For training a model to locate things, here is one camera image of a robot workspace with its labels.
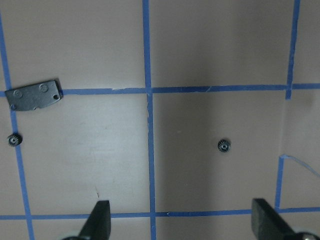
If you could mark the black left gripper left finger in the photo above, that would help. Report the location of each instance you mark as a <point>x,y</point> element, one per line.
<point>98,224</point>

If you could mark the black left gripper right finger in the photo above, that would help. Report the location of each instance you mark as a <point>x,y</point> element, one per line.
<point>267,224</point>

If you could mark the small black bearing gear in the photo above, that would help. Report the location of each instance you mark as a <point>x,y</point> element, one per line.
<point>224,145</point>
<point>15,139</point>

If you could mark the black brake pad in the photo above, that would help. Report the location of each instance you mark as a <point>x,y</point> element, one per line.
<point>34,96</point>

